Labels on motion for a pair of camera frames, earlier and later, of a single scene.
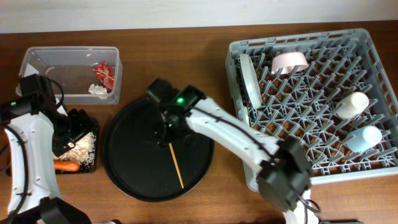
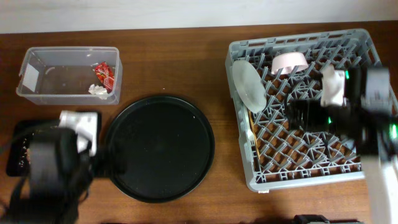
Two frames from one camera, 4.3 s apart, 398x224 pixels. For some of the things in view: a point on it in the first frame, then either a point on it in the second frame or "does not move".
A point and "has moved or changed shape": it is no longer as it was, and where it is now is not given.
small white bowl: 288,61 does not move
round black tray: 142,168 does not move
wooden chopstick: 177,167 → 249,111
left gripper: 84,125 → 108,167
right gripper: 163,134 → 311,107
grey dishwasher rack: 329,89 does not move
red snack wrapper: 105,75 does not move
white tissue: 98,90 does not move
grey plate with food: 251,80 has moved or changed shape
